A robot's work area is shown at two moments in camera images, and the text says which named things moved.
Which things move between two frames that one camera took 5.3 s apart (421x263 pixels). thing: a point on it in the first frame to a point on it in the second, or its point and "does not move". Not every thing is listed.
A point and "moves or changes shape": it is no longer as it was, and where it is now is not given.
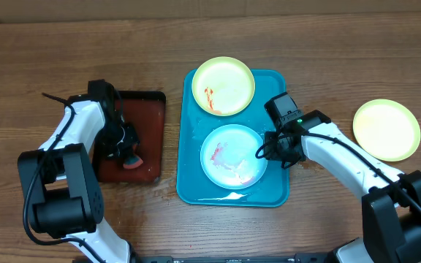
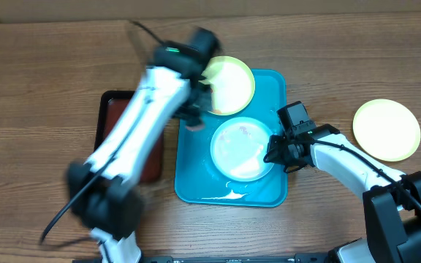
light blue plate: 228,157 moves or changes shape
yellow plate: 387,129 does not move
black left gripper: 106,152 to 204,104
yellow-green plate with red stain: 223,86 does not move
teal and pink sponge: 133,161 moves or changes shape
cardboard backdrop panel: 12,10 does not move
